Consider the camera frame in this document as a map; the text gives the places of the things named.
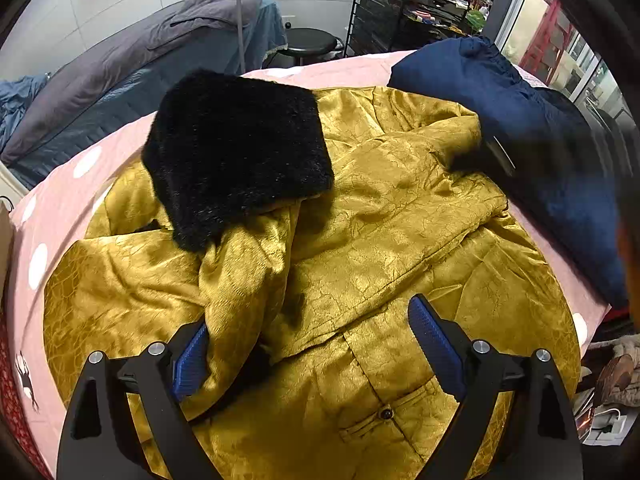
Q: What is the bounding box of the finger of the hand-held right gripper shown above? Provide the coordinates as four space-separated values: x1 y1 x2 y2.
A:
446 132 518 181

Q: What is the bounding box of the red metal frame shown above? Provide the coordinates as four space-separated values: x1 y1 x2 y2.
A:
520 0 573 86

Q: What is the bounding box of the black metal rack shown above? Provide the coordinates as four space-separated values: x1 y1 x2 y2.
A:
345 0 473 58

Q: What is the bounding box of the bed with blue cover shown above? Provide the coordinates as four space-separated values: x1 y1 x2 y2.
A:
0 0 288 191

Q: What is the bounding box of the gold jacket with black fur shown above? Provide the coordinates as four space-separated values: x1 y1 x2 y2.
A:
42 67 583 480

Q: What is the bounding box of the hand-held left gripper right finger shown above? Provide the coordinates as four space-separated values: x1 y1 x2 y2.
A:
407 294 585 480

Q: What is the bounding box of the navy blue folded garment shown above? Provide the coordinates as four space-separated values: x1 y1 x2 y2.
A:
387 36 631 311

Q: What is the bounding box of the red floral cloth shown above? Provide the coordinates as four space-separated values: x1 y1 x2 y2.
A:
0 305 53 480

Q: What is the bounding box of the grey blanket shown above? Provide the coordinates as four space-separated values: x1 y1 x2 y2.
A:
0 0 266 166

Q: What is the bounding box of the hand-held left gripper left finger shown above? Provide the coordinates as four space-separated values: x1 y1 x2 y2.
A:
56 321 221 480

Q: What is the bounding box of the pink polka dot sheet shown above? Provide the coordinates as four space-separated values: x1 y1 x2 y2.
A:
7 50 613 480

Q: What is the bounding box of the black round stool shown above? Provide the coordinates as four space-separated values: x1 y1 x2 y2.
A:
277 27 341 67

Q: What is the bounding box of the lilac textured cloth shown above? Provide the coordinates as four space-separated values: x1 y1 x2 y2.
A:
515 67 547 92

